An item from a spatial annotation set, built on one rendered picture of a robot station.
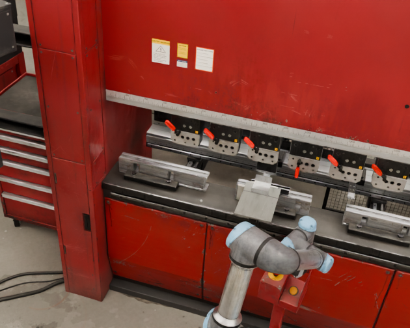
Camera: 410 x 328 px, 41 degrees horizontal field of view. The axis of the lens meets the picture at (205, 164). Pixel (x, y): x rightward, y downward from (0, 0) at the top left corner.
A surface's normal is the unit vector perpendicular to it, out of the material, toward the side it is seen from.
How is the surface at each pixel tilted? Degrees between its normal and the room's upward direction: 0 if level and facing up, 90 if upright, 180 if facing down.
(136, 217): 90
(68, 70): 90
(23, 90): 0
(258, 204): 0
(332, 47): 90
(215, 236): 90
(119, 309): 0
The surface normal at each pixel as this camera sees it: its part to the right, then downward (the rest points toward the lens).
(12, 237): 0.06, -0.80
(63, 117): -0.29, 0.55
